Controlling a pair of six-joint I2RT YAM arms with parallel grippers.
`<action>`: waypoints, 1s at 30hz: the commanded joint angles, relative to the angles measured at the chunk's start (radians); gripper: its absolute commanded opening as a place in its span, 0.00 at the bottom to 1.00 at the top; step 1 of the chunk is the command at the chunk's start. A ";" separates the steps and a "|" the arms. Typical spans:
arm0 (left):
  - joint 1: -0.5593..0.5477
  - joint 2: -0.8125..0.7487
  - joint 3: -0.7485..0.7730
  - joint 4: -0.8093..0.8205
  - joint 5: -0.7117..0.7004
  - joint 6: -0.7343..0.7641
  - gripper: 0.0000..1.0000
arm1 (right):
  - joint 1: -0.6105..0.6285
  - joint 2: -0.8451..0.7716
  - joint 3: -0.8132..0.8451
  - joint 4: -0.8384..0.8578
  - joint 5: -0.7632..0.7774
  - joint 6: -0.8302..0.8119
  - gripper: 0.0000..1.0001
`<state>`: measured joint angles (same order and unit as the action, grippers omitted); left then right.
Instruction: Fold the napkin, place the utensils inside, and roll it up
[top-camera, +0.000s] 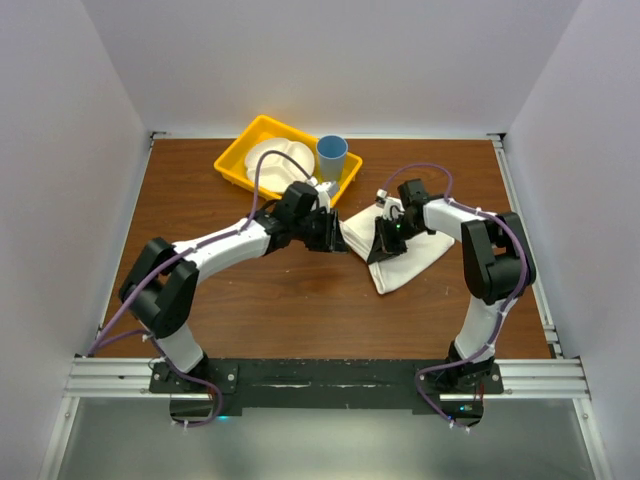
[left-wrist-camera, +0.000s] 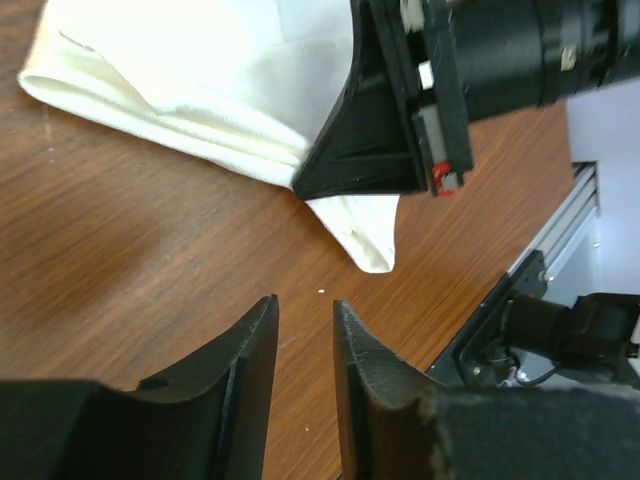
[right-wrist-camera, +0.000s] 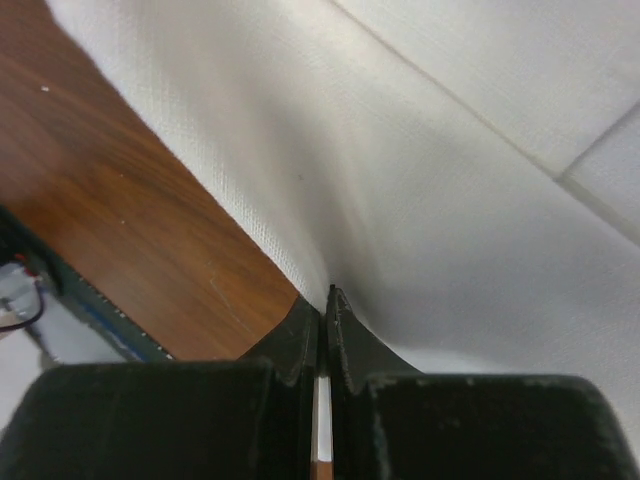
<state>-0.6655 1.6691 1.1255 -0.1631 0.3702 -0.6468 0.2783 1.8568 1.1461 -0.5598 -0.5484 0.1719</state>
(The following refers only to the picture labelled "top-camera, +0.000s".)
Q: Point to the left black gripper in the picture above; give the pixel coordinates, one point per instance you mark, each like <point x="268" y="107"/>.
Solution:
<point x="331" y="238"/>

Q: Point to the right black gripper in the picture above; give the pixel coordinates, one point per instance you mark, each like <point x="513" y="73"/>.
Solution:
<point x="383" y="244"/>

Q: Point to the white cloth napkin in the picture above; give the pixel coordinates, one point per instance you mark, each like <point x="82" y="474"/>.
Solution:
<point x="392" y="270"/>

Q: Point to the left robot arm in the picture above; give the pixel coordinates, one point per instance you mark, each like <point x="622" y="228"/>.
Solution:
<point x="160" y="288"/>

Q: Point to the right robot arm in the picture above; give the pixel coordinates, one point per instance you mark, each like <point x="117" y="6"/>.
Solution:
<point x="497" y="268"/>

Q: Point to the white divided plate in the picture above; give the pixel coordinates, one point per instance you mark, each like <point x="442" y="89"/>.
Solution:
<point x="294" y="161"/>

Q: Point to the blue plastic cup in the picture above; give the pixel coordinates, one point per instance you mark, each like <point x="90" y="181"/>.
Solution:
<point x="331" y="152"/>

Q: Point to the yellow plastic tray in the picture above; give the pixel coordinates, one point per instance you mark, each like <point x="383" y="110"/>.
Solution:
<point x="274" y="153"/>

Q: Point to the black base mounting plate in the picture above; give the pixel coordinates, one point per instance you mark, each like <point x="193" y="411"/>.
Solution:
<point x="354" y="384"/>

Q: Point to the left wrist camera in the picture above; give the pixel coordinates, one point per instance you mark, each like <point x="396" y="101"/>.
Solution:
<point x="325" y="192"/>

